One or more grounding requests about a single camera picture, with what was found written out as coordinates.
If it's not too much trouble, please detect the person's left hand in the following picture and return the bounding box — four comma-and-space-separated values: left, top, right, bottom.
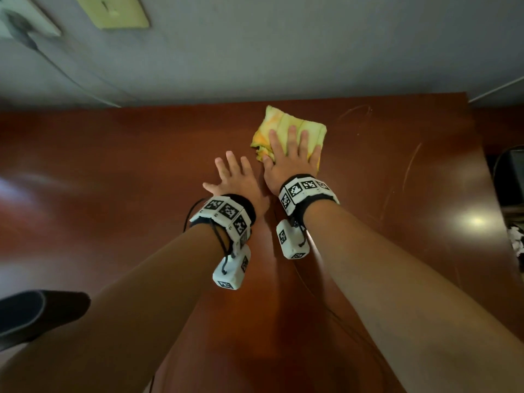
203, 150, 271, 221

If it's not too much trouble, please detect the person's right hand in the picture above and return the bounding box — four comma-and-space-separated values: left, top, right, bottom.
261, 126, 323, 197

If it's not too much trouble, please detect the yellow cleaning cloth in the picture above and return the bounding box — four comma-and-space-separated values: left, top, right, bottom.
250, 105, 328, 164

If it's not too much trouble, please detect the person's left forearm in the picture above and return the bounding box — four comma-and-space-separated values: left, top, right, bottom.
0, 224, 230, 393

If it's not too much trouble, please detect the person's right forearm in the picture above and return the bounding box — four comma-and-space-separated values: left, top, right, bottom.
305, 200, 524, 393

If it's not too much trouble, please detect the red-brown wooden table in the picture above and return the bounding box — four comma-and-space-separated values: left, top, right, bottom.
0, 92, 524, 393

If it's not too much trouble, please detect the low wooden television stand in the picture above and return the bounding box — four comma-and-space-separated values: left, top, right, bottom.
471, 106, 524, 225

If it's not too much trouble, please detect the black grey sleeve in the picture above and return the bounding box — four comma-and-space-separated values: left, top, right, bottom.
0, 289, 92, 353

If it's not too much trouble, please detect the right wrist marker strap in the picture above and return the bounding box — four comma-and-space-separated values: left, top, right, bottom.
278, 174, 341, 225

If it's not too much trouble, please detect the wrist marker strap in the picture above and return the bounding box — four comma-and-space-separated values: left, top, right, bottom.
278, 174, 341, 225
189, 194, 257, 257

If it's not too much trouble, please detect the left wrist marker strap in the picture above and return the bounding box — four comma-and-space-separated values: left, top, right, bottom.
189, 194, 257, 257

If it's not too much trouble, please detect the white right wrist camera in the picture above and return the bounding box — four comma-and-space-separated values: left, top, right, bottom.
276, 218, 311, 260

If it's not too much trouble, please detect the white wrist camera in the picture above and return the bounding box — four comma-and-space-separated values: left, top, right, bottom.
276, 218, 311, 260
212, 244, 252, 290

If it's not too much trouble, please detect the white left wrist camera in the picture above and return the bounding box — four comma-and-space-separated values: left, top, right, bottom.
212, 244, 252, 290

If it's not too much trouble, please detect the yellow wall plate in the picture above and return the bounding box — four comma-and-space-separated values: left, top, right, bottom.
73, 0, 150, 30

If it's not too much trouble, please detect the white power strip cable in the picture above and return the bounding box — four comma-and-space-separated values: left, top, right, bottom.
468, 75, 524, 104

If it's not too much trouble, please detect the white wall socket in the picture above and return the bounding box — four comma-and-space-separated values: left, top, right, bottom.
0, 0, 62, 39

